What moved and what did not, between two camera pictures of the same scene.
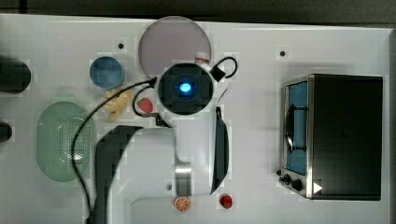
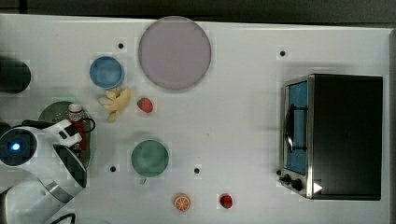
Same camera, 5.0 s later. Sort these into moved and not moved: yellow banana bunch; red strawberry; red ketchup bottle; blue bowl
Moved: red ketchup bottle
Not moved: red strawberry; yellow banana bunch; blue bowl
